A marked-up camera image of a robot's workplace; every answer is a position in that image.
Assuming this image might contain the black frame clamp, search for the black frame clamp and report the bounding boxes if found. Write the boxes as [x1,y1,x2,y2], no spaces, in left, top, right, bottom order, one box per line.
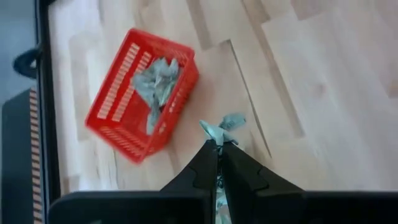
[12,46,43,79]

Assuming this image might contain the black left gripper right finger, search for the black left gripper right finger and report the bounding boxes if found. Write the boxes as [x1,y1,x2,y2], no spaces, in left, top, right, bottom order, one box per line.
[223,142,305,224]

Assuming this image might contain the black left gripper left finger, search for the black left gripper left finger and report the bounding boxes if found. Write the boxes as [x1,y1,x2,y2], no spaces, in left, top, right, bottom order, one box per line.
[160,139,218,224]

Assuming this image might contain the black metal table frame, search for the black metal table frame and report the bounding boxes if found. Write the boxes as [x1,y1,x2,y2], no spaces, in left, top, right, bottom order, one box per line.
[34,0,62,203]

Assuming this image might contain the red slotted plastic basket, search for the red slotted plastic basket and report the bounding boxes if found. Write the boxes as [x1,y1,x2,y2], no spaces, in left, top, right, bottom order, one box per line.
[84,27,200,165]

